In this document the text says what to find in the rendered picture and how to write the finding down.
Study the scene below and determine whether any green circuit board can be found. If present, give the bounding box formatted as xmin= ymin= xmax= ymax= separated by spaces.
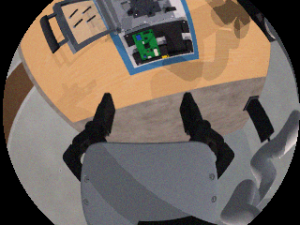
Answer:
xmin=132 ymin=29 xmax=161 ymax=60

